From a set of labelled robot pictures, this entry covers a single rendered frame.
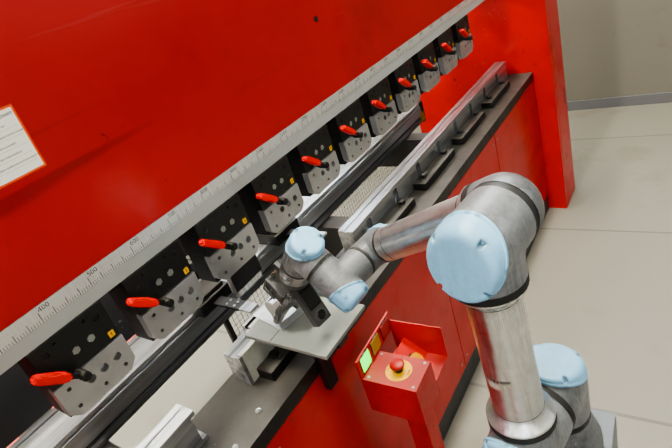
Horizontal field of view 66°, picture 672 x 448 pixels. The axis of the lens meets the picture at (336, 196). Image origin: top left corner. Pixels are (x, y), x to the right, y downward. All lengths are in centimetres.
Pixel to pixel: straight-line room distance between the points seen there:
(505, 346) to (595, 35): 394
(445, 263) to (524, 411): 32
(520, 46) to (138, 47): 230
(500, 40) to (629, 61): 179
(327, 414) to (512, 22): 224
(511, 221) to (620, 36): 393
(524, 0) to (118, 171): 237
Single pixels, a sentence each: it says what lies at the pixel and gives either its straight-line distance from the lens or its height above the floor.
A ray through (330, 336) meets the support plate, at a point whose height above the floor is 100.
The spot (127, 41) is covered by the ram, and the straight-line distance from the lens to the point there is 113.
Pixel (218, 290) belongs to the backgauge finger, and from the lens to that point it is 155.
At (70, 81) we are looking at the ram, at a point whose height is 171.
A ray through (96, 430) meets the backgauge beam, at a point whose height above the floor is 94.
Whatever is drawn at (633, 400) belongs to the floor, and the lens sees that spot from 236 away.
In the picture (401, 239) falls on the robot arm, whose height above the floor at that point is 126.
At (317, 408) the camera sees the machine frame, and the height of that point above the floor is 76.
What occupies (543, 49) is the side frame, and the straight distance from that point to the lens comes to 304.
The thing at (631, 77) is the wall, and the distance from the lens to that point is 472.
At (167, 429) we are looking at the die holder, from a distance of 131.
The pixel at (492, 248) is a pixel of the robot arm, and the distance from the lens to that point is 71.
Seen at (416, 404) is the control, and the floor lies 73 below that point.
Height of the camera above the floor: 180
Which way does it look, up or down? 25 degrees down
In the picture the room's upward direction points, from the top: 18 degrees counter-clockwise
